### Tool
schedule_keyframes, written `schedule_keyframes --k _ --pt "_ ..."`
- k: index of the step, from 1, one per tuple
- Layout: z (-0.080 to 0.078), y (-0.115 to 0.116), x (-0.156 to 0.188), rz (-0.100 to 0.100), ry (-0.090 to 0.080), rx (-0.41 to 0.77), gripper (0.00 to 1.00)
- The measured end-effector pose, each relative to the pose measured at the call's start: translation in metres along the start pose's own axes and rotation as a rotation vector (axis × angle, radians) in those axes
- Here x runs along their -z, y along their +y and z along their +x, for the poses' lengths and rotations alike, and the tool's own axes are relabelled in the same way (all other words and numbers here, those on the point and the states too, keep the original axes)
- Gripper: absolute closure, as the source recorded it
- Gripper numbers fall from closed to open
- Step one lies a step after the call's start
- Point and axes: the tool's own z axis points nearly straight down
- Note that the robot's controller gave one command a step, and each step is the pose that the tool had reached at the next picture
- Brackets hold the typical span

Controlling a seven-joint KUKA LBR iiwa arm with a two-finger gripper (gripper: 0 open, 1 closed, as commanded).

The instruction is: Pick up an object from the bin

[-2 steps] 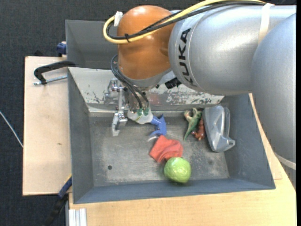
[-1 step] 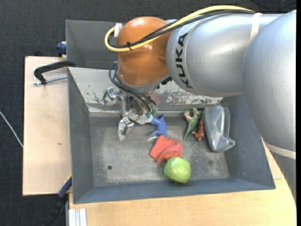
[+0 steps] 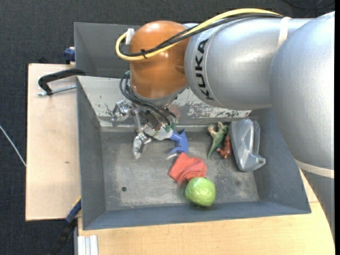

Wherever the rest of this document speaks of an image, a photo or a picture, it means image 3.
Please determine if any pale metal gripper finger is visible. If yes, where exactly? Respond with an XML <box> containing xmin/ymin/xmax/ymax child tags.
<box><xmin>132</xmin><ymin>134</ymin><xmax>146</xmax><ymax>160</ymax></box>
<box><xmin>141</xmin><ymin>136</ymin><xmax>153</xmax><ymax>154</ymax></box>

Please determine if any blue plastic toy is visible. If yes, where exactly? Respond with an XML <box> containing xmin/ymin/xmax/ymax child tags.
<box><xmin>166</xmin><ymin>128</ymin><xmax>190</xmax><ymax>160</ymax></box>

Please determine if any red-brown toy dinosaur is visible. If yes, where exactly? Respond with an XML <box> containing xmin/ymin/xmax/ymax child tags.
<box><xmin>216</xmin><ymin>132</ymin><xmax>232</xmax><ymax>160</ymax></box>

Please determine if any grey metal bin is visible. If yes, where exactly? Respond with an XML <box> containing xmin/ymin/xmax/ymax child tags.
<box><xmin>73</xmin><ymin>22</ymin><xmax>312</xmax><ymax>231</ymax></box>

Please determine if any green toy dinosaur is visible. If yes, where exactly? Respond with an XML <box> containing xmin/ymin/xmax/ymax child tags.
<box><xmin>207</xmin><ymin>121</ymin><xmax>230</xmax><ymax>159</ymax></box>

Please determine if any green toy fruit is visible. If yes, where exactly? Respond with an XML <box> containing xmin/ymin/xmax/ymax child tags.
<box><xmin>184</xmin><ymin>176</ymin><xmax>217</xmax><ymax>208</ymax></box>

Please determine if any red cloth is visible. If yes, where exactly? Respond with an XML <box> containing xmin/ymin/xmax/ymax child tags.
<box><xmin>168</xmin><ymin>152</ymin><xmax>208</xmax><ymax>185</ymax></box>

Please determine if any pale wood flat board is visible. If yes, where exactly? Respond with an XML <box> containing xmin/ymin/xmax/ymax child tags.
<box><xmin>24</xmin><ymin>63</ymin><xmax>82</xmax><ymax>222</ymax></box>

